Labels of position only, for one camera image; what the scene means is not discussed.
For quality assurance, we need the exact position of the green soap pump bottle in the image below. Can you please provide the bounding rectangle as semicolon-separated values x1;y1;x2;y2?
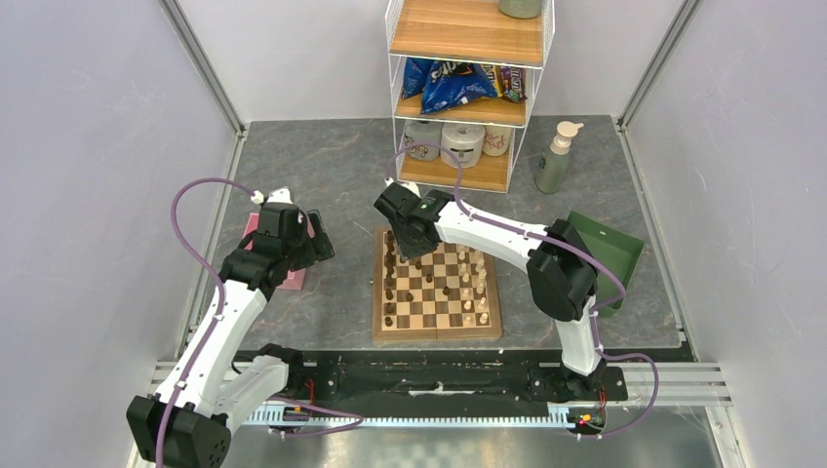
534;121;584;194

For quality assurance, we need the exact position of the green plastic bin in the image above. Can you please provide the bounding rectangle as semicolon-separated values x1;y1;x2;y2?
567;211;646;292

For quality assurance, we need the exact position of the pink plastic bin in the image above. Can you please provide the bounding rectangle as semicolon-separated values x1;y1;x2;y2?
242;213;315;291

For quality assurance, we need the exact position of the white toilet paper roll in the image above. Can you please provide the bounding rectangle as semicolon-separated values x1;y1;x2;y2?
440;122;486;168

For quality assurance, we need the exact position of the white wire wooden shelf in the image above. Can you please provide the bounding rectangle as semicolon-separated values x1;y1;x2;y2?
384;1;556;192

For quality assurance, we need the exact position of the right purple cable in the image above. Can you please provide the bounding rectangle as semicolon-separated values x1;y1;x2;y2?
383;142;660;442

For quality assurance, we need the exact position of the white printed mug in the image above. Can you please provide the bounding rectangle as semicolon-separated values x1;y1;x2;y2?
404;120;443;162

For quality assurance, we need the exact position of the brown candy bag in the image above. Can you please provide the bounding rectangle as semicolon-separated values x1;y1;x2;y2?
493;65;527;103

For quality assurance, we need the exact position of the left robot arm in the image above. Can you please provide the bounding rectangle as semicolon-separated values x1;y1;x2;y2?
126;202;335;467

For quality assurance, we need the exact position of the blue chips bag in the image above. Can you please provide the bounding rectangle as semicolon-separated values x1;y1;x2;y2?
401;58;498;114

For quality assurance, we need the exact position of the purple cable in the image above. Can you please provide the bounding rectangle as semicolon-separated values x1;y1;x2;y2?
153;177;365;468
383;142;660;442

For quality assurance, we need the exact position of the white cup right shelf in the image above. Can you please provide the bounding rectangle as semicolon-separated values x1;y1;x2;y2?
482;125;513;156

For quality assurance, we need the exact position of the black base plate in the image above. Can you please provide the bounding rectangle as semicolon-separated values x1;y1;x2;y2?
281;349;629;418

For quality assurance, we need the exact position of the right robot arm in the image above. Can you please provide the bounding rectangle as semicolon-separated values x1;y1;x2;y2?
374;177;607;399

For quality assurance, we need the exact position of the green jar top shelf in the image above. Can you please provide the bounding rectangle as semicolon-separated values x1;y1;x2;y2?
498;0;544;20

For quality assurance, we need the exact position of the wooden chess board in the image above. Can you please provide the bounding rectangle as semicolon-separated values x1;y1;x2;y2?
372;227;502;342

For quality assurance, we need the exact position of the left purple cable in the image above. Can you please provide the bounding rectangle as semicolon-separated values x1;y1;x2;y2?
153;177;365;468

